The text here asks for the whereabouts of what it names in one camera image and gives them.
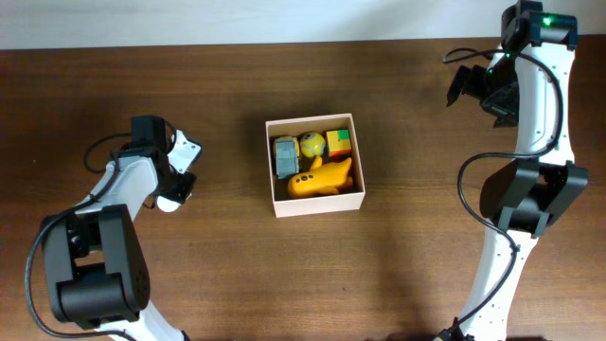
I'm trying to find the multicoloured puzzle cube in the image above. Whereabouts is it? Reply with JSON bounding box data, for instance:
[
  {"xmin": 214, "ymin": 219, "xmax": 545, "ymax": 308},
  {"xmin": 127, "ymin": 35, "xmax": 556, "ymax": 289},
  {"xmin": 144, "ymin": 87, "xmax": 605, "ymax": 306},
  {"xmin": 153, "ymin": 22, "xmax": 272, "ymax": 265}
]
[{"xmin": 326, "ymin": 129, "xmax": 352, "ymax": 159}]

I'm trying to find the yellow one-eyed ball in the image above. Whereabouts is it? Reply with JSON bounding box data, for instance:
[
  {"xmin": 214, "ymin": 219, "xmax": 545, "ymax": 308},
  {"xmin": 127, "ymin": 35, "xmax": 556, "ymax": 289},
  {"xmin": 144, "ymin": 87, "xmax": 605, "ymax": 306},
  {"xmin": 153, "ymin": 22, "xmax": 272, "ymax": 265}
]
[{"xmin": 299, "ymin": 132, "xmax": 326, "ymax": 158}]

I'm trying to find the orange rubber animal toy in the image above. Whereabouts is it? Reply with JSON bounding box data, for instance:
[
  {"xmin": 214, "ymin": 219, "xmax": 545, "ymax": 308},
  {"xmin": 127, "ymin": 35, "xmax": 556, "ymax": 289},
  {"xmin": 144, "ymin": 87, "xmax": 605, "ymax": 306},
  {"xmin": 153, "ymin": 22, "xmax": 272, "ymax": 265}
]
[{"xmin": 287, "ymin": 156, "xmax": 353, "ymax": 199}]

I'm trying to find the pink cardboard box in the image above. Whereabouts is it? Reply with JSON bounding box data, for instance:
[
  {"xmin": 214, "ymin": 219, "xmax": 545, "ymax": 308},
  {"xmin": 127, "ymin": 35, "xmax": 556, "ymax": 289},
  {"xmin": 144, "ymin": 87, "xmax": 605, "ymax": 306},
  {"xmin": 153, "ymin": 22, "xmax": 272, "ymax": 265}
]
[{"xmin": 265, "ymin": 114, "xmax": 366, "ymax": 218}]

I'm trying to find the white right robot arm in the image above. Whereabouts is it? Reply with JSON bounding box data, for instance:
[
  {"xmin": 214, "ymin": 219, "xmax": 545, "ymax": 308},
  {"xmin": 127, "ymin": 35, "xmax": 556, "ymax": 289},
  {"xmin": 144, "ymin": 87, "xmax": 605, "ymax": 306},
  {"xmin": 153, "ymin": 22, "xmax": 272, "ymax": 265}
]
[{"xmin": 437, "ymin": 1, "xmax": 588, "ymax": 340}]

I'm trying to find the yellow grey toy truck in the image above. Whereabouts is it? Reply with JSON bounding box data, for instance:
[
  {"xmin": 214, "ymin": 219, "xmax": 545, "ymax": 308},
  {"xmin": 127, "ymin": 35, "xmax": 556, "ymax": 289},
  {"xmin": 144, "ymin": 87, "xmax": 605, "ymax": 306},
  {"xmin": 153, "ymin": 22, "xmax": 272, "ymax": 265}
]
[{"xmin": 274, "ymin": 136, "xmax": 300, "ymax": 179}]

